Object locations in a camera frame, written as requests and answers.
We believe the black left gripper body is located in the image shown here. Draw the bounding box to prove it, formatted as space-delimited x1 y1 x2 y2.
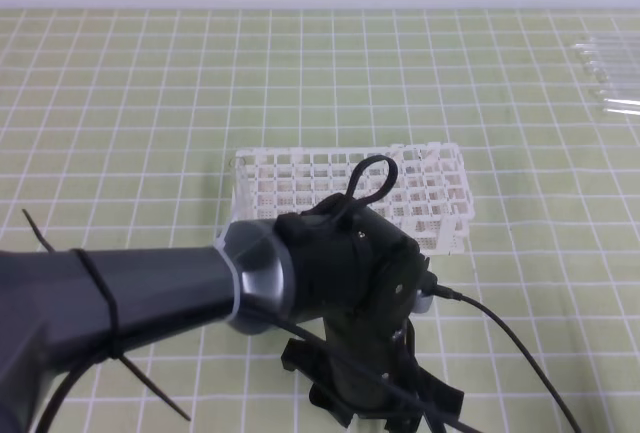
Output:
277 194 464 432

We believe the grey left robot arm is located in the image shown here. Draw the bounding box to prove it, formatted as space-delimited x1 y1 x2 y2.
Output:
1 194 464 432

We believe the white plastic test tube rack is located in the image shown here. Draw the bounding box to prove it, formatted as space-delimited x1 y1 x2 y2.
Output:
231 142 475 256

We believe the green grid tablecloth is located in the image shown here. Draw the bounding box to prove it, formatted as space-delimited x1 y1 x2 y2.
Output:
1 9 639 432

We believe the clear test tube bottom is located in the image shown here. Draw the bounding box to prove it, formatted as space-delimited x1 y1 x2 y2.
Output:
604 98 640 116

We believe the black zip tie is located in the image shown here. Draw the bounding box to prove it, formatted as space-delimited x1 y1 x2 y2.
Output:
22 208 192 422

